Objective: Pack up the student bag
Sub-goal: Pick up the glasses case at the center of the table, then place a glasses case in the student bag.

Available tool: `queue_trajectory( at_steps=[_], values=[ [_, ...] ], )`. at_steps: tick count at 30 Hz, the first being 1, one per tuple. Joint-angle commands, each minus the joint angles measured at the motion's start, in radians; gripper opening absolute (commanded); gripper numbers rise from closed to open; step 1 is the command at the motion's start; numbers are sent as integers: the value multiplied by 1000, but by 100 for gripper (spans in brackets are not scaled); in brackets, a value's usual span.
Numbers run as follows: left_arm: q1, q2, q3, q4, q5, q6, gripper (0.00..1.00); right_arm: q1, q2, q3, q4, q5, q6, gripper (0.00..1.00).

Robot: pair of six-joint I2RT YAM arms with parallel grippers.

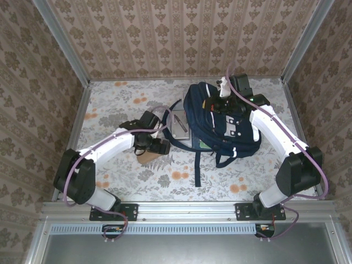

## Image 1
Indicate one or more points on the tan glasses case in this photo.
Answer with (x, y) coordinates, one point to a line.
(148, 159)

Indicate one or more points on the grey metal case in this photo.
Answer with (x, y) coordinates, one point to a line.
(180, 132)

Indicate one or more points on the dark pen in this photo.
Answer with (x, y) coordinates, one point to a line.
(181, 123)

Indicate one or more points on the navy blue backpack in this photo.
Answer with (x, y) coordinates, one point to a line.
(220, 137)

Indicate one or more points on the green book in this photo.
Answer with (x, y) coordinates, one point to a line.
(203, 145)

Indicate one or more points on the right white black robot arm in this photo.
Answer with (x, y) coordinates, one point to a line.
(275, 129)

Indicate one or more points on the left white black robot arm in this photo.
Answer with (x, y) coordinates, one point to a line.
(110, 145)

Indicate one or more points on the grey sheet metal panel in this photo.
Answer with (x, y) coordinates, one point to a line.
(178, 250)

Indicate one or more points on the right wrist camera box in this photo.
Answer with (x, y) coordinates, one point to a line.
(240, 83)

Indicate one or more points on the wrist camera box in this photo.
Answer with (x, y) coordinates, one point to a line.
(150, 119)
(240, 83)

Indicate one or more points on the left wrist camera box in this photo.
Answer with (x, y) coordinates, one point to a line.
(150, 119)

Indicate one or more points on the aluminium table side rail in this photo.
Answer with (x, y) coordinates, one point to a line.
(295, 115)
(80, 110)

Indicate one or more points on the thin aluminium table end rail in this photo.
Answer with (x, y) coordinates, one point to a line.
(137, 79)

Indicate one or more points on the long aluminium mounting rail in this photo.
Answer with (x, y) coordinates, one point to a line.
(187, 210)

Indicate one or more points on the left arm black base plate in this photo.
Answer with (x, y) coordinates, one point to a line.
(132, 211)

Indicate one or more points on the aluminium frame post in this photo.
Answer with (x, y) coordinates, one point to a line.
(60, 41)
(305, 41)

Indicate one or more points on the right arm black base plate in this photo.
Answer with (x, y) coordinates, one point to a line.
(240, 211)

